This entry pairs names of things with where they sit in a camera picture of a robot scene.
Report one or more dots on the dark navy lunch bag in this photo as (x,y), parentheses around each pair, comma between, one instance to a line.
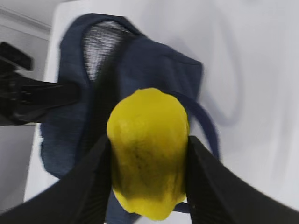
(109,59)

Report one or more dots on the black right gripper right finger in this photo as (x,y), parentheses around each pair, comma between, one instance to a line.
(216,196)

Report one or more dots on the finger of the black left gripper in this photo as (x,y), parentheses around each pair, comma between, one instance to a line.
(33,99)

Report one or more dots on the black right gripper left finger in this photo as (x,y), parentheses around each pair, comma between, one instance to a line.
(70,191)

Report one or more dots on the yellow lemon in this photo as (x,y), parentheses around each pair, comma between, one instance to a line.
(148,131)

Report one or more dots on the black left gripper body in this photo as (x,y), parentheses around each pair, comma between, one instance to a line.
(11,59)

